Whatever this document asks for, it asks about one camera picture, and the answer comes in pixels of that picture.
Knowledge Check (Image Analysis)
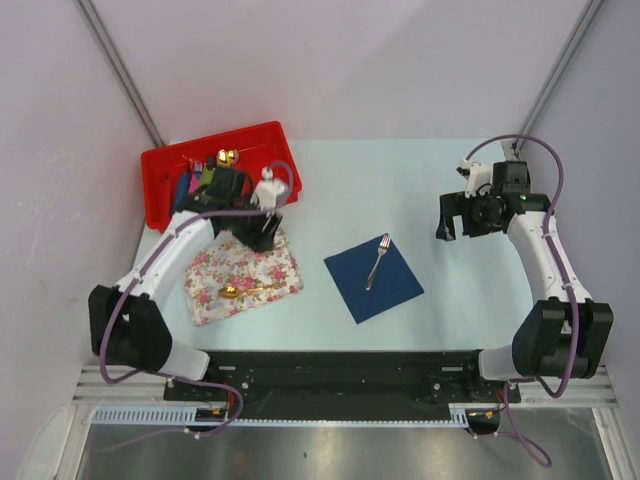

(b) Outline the right aluminium corner post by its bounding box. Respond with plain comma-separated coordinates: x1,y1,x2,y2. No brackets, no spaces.
518,0,608,136

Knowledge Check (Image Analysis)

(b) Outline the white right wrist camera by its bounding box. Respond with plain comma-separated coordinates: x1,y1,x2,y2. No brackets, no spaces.
456,158,492,198

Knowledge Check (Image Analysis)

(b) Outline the blue rolled napkin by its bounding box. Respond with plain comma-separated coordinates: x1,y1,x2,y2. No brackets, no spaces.
171,171,191,214

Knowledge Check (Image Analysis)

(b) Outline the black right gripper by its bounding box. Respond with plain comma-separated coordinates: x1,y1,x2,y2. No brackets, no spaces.
435,188,501,241

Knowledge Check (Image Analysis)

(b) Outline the floral cloth mat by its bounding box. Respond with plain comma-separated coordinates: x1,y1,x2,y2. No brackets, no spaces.
184,229,304,326

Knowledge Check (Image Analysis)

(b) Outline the silver fork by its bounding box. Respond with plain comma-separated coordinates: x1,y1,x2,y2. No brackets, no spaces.
365,233,391,291

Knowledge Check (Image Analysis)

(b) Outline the pink rolled napkin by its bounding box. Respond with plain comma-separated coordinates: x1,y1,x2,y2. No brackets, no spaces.
187,172,201,193

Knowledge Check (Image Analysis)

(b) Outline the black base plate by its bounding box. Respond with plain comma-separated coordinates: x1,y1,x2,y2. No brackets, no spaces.
163,349,521,404

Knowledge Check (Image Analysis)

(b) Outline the white slotted cable duct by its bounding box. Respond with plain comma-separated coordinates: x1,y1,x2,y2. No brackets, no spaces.
91,405,469,428

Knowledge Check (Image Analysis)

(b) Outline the aluminium corner post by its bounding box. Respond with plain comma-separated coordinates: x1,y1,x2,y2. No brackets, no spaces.
73,0,166,147
518,0,608,136

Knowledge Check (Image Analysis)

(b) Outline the left aluminium corner post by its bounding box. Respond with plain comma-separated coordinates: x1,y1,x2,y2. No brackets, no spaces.
73,0,166,147

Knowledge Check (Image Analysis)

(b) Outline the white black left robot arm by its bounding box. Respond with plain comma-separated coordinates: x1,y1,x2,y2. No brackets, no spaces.
88,162,294,400

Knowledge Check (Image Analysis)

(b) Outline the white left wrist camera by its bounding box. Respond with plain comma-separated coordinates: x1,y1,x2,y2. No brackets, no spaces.
250,167,289,210

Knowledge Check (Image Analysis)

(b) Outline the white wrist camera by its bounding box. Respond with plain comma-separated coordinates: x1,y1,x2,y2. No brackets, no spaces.
250,167,289,210
456,158,492,198

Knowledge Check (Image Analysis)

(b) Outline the dark blue paper napkin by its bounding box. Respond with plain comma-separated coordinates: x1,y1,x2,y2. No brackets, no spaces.
324,234,424,324

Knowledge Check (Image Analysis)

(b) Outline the olive green rolled napkin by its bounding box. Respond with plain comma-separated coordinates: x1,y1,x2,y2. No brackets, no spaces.
216,149,240,167

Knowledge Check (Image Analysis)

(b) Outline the gold spoon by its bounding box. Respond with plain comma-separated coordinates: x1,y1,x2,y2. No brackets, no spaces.
218,283,281,299

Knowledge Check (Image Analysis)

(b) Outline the red plastic bin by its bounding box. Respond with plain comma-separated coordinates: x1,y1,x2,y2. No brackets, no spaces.
141,121,303,232

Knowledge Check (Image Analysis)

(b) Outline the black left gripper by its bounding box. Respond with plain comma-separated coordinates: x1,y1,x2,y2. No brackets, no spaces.
225,193,282,255

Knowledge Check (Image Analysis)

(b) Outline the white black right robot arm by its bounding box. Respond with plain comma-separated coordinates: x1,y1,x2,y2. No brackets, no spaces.
436,192,614,401

